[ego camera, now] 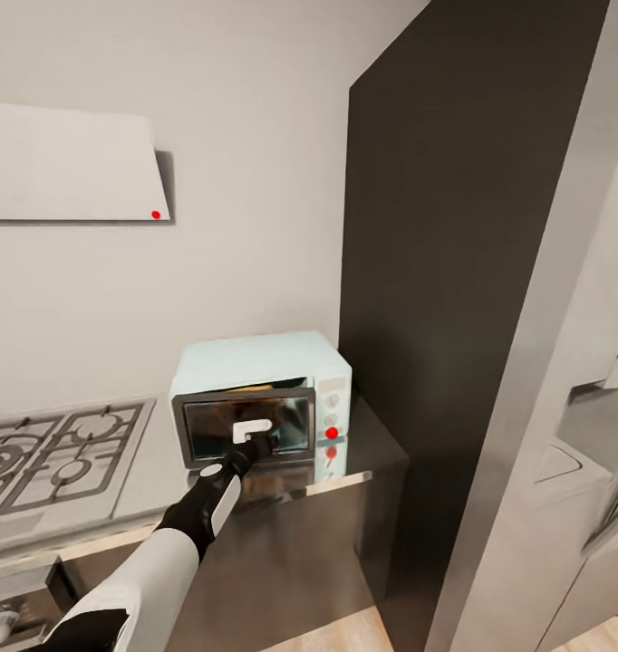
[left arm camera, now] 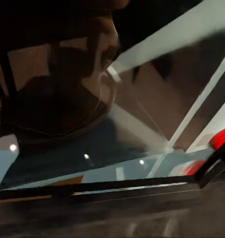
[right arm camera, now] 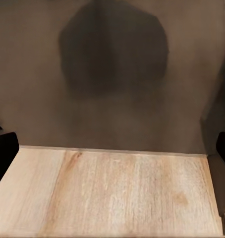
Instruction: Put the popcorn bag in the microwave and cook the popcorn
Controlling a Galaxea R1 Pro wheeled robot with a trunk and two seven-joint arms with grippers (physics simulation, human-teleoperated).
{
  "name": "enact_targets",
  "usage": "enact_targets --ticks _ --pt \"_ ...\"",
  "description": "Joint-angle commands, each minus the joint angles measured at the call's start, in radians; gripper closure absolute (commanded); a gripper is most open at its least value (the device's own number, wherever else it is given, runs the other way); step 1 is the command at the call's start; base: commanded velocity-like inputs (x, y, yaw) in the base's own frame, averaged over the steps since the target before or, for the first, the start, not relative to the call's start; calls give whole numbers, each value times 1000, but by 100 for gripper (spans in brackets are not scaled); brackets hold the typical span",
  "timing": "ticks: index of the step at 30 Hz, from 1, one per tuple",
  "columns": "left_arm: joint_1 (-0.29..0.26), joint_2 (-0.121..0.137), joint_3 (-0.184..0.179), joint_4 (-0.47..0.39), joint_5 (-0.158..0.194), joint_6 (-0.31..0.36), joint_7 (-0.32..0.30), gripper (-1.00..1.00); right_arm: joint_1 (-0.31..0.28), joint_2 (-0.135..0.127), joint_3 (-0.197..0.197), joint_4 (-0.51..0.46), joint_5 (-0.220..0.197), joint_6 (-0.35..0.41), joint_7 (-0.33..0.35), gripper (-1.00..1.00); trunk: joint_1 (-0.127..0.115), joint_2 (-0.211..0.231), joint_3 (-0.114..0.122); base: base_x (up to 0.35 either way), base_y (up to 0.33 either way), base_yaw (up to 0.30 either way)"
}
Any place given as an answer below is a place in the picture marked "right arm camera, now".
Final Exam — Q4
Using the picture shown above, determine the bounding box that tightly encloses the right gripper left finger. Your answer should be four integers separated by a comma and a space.
0, 132, 19, 181

